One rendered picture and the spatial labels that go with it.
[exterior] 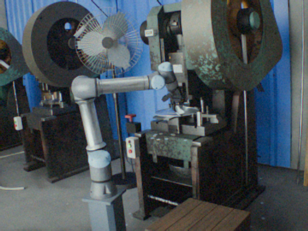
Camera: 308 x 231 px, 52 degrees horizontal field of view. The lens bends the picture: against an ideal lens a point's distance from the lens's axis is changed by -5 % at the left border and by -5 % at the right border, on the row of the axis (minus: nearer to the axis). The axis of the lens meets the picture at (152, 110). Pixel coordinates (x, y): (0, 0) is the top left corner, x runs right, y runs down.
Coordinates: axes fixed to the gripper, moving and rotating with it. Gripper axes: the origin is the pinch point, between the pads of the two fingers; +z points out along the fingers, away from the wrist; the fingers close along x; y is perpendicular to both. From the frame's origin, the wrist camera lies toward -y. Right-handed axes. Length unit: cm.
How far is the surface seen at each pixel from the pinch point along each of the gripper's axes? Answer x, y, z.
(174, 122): 1.4, -7.9, 8.3
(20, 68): 75, -315, -1
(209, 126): 7.3, 13.0, 13.8
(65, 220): -70, -83, 55
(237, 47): 37, 31, -25
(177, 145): -9.8, -2.3, 17.5
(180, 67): 24.5, -6.7, -19.1
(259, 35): 64, 35, -20
